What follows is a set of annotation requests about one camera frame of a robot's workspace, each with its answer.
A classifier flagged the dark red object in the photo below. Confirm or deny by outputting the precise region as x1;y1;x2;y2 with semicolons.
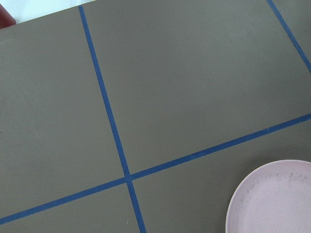
0;4;16;29

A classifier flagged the pink plate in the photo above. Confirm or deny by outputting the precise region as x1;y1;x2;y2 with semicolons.
225;160;311;233

